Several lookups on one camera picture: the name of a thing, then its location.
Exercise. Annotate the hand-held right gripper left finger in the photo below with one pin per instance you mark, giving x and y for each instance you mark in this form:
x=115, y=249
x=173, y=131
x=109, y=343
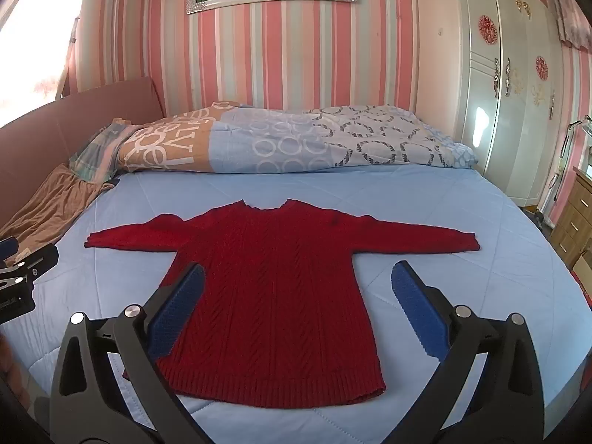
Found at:
x=180, y=305

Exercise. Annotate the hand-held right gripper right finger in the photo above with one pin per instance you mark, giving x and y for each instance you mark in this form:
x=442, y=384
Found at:
x=416, y=310

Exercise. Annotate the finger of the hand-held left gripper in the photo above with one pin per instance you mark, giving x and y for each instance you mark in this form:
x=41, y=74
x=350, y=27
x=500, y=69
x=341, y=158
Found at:
x=7, y=247
x=39, y=259

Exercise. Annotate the red knitted sweater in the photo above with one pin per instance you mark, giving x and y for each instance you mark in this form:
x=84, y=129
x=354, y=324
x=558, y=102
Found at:
x=277, y=286

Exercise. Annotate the blue quilted bed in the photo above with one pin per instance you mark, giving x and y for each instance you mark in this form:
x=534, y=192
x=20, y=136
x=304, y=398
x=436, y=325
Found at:
x=462, y=286

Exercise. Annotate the brown cloth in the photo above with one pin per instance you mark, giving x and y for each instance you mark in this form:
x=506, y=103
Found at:
x=51, y=203

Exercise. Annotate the plaid pillow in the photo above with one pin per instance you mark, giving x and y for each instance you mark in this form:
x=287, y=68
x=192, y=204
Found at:
x=97, y=148

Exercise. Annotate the pink bed headboard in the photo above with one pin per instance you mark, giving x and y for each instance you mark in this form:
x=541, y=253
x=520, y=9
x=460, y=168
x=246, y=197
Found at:
x=69, y=111

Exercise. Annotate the wooden dresser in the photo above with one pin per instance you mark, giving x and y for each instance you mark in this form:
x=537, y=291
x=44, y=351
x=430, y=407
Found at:
x=573, y=222

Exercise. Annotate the patterned blue and orange duvet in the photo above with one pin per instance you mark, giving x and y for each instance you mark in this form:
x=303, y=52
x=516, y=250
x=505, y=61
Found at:
x=277, y=138

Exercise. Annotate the bright window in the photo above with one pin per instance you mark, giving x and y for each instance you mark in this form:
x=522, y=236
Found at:
x=27, y=32

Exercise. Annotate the white wardrobe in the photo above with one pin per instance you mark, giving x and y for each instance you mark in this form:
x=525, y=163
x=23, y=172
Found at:
x=508, y=101

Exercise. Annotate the patterned curtain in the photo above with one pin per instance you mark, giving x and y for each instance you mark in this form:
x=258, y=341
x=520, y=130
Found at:
x=573, y=18

